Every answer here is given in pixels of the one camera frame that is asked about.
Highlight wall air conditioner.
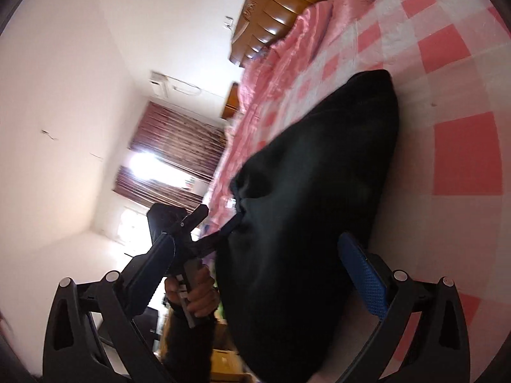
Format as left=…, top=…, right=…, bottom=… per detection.
left=149, top=71, right=202, bottom=99

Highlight pink checkered bed sheet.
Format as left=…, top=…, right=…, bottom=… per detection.
left=206, top=0, right=510, bottom=381

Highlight black pants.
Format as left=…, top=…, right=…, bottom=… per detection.
left=216, top=69, right=399, bottom=382

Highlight person left hand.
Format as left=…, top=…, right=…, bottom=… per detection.
left=164, top=265, right=220, bottom=317

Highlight brown wooden headboard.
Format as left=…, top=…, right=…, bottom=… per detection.
left=230, top=0, right=325, bottom=67

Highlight wooden nightstand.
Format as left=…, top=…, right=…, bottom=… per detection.
left=221, top=82, right=239, bottom=120

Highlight pink crumpled quilt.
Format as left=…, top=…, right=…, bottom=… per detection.
left=237, top=0, right=379, bottom=105

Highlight dark red curtain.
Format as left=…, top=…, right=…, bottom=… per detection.
left=113, top=102, right=226, bottom=211

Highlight person left forearm black sleeve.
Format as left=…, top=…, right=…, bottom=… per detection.
left=161, top=304, right=217, bottom=383

